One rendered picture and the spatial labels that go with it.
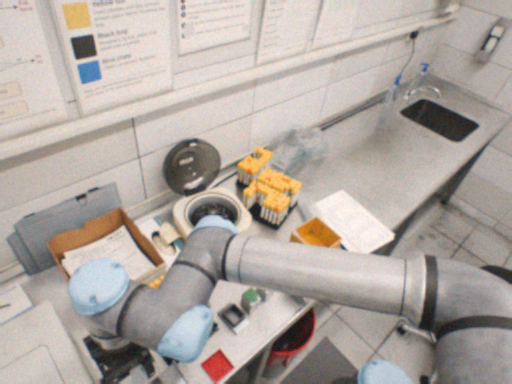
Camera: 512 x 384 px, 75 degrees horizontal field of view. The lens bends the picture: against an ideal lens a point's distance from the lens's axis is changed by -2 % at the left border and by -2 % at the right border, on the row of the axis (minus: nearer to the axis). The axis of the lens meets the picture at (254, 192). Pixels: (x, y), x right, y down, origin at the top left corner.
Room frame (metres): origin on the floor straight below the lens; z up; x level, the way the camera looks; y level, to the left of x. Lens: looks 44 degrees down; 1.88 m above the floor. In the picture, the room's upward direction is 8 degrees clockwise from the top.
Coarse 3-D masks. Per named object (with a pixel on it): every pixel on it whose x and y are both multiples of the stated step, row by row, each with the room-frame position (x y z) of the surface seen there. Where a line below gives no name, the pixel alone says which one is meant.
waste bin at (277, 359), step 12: (312, 312) 0.77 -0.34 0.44; (300, 324) 0.77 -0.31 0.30; (312, 324) 0.72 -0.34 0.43; (300, 336) 0.72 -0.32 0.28; (276, 348) 0.72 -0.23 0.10; (288, 348) 0.60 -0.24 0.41; (300, 348) 0.60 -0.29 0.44; (276, 360) 0.56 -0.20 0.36; (288, 360) 0.57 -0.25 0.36; (264, 372) 0.59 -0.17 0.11; (276, 372) 0.60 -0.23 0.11
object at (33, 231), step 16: (96, 192) 0.73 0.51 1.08; (112, 192) 0.76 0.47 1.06; (48, 208) 0.64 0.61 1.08; (64, 208) 0.66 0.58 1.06; (80, 208) 0.69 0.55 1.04; (96, 208) 0.72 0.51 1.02; (112, 208) 0.75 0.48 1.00; (16, 224) 0.57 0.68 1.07; (32, 224) 0.59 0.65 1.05; (48, 224) 0.62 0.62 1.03; (64, 224) 0.64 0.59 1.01; (80, 224) 0.67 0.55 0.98; (16, 240) 0.55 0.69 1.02; (32, 240) 0.57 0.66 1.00; (48, 240) 0.60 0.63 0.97; (32, 256) 0.55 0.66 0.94; (48, 256) 0.57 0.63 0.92; (32, 272) 0.53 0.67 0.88
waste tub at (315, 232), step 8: (304, 224) 0.82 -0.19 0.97; (312, 224) 0.86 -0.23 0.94; (320, 224) 0.85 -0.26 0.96; (304, 232) 0.83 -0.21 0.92; (312, 232) 0.86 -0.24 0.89; (320, 232) 0.84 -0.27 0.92; (328, 232) 0.82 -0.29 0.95; (296, 240) 0.76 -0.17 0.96; (304, 240) 0.82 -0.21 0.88; (312, 240) 0.83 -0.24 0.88; (320, 240) 0.83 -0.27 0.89; (328, 240) 0.81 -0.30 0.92; (336, 240) 0.79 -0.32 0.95; (336, 248) 0.77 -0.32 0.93
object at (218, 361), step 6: (216, 354) 0.37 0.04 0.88; (222, 354) 0.37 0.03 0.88; (210, 360) 0.35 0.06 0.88; (216, 360) 0.35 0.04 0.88; (222, 360) 0.35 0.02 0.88; (228, 360) 0.35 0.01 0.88; (204, 366) 0.33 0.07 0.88; (210, 366) 0.33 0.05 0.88; (216, 366) 0.33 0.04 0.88; (222, 366) 0.34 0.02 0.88; (228, 366) 0.34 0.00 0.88; (234, 366) 0.34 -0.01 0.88; (210, 372) 0.32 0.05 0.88; (216, 372) 0.32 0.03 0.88; (222, 372) 0.32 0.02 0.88; (228, 372) 0.32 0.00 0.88; (216, 378) 0.30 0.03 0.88; (222, 378) 0.30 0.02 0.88
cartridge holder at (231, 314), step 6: (228, 306) 0.51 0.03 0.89; (234, 306) 0.51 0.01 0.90; (222, 312) 0.48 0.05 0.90; (228, 312) 0.49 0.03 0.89; (234, 312) 0.49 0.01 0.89; (240, 312) 0.49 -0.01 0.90; (222, 318) 0.47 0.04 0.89; (228, 318) 0.46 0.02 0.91; (234, 318) 0.47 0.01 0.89; (240, 318) 0.47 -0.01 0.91; (246, 318) 0.48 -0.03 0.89; (228, 324) 0.45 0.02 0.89; (234, 324) 0.45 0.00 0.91; (240, 324) 0.46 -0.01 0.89; (246, 324) 0.46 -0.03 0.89; (234, 330) 0.44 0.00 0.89; (240, 330) 0.44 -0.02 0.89
